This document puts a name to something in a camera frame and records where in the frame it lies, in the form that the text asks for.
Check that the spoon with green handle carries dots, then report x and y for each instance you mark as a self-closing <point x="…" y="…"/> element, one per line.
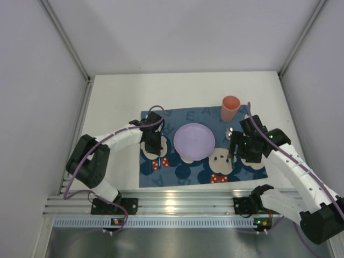
<point x="230" y="156"/>

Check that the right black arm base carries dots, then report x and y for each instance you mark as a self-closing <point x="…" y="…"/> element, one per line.
<point x="246" y="205"/>

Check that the right aluminium frame post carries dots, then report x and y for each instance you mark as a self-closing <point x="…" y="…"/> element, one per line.
<point x="319" y="7"/>

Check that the left aluminium frame post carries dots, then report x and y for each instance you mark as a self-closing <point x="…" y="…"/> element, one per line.
<point x="64" y="37"/>

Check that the slotted cable duct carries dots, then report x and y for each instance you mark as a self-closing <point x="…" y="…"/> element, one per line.
<point x="163" y="222"/>

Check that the aluminium mounting rail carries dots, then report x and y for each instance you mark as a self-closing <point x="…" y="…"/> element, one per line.
<point x="189" y="200"/>

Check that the blue cartoon placemat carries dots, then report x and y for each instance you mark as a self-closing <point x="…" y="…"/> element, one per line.
<point x="216" y="168"/>

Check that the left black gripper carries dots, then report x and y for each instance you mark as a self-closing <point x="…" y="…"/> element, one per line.
<point x="155" y="147"/>

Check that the purple plastic plate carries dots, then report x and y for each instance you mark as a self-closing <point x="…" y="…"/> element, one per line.
<point x="194" y="141"/>

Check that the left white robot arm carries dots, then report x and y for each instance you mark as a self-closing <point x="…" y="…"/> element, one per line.
<point x="89" y="160"/>

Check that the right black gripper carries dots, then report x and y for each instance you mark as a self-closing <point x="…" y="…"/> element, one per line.
<point x="234" y="145"/>

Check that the pink plastic cup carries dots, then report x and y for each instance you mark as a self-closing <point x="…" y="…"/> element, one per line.
<point x="229" y="107"/>

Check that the aluminium frame post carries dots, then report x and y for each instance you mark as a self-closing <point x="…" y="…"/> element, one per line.
<point x="64" y="37"/>
<point x="319" y="7"/>

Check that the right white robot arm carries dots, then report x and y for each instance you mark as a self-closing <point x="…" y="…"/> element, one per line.
<point x="320" y="214"/>

